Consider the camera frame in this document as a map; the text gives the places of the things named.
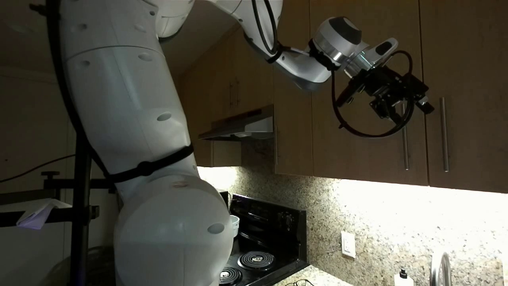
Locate black arm strap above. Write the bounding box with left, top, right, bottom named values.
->
left=102, top=145, right=195, bottom=186

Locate small round stove burner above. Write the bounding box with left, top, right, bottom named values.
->
left=217, top=267, right=244, bottom=286

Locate chrome faucet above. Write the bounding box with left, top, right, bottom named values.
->
left=429, top=251, right=454, bottom=286

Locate thin black wire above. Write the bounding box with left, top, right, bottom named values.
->
left=0, top=153, right=76, bottom=186

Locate wooden cabinet above hood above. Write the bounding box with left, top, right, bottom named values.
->
left=176, top=22, right=276, bottom=167

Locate white soap bottle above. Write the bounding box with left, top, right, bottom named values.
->
left=394, top=269, right=417, bottom=286

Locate white cup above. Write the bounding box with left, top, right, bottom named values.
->
left=227, top=213, right=243, bottom=242

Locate narrow wooden cabinet door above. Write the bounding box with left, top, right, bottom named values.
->
left=273, top=0, right=314, bottom=180

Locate large round stove burner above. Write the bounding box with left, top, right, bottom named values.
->
left=237, top=250, right=278, bottom=274

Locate steel range hood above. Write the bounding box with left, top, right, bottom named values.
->
left=198, top=105, right=276, bottom=142

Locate black stove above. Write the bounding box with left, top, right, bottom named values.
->
left=217, top=191, right=308, bottom=286

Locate white paper sheet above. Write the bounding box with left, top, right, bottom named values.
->
left=14, top=197, right=73, bottom=231

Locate black vertical stand pole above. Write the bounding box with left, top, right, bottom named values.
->
left=70, top=132, right=94, bottom=286

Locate black horizontal clamp bar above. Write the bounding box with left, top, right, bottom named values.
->
left=0, top=205, right=102, bottom=229
left=40, top=170, right=117, bottom=196

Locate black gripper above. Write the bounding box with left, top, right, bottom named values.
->
left=364, top=65, right=435, bottom=127

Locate white wall outlet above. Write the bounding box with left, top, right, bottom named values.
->
left=340, top=231, right=357, bottom=261

